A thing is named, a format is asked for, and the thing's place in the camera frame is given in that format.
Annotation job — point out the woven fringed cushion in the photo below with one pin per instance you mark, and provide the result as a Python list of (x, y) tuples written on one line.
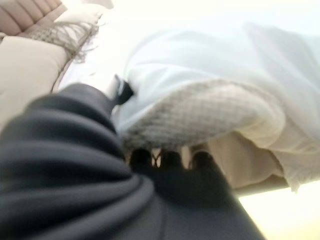
[(57, 35)]

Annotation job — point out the beige tufted headboard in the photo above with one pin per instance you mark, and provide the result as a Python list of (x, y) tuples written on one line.
[(25, 15)]

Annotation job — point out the cream fringed waffle blanket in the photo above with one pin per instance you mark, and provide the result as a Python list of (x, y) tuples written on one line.
[(200, 112)]

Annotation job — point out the plain beige pillow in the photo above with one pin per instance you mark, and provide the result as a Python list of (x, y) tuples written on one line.
[(27, 67), (77, 15)]

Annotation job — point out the white fitted bed sheet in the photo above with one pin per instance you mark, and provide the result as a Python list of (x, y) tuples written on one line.
[(107, 50)]

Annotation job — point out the upholstered bed frame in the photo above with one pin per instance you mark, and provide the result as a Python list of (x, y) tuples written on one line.
[(245, 170)]

